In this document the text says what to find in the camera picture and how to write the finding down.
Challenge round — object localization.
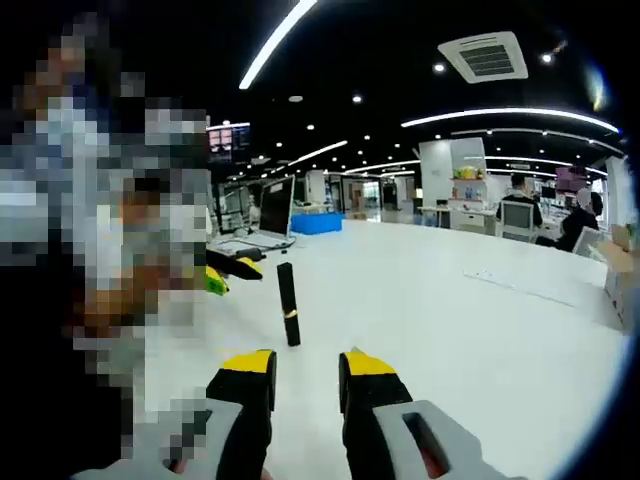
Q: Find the black lipstick cap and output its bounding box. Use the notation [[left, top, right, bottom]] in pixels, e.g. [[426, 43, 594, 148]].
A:
[[276, 261, 297, 315]]

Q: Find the silver laptop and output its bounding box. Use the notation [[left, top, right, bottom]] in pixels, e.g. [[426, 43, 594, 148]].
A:
[[214, 174, 298, 250]]

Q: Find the blue plastic bin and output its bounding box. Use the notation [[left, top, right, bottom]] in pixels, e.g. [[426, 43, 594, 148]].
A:
[[289, 212, 346, 235]]

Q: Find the white display shelf unit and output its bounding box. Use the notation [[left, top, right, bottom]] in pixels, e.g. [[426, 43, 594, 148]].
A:
[[418, 137, 490, 214]]

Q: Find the white mesh office chair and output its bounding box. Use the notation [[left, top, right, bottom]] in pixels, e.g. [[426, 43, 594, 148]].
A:
[[499, 199, 537, 245], [571, 226, 603, 260]]

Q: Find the printed white carton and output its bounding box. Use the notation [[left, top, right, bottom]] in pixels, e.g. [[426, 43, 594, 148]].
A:
[[602, 269, 635, 332]]

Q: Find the long ceiling light strip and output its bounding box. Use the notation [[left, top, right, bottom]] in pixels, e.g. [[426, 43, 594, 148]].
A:
[[401, 107, 621, 135], [238, 0, 320, 91]]

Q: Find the brown cardboard box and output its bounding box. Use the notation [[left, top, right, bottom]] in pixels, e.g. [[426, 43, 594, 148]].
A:
[[597, 223, 640, 275]]

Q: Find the group of ceiling spotlights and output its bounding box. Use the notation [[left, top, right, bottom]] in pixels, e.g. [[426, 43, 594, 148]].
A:
[[269, 49, 556, 166]]

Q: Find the purple poster board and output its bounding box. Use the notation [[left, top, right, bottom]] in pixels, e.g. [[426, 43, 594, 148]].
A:
[[555, 166, 590, 192]]

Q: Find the ceiling air conditioner vent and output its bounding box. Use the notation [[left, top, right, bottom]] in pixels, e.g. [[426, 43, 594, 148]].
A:
[[437, 30, 530, 85]]

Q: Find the wall display screen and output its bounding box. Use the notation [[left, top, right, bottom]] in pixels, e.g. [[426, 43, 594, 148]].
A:
[[207, 123, 251, 164]]

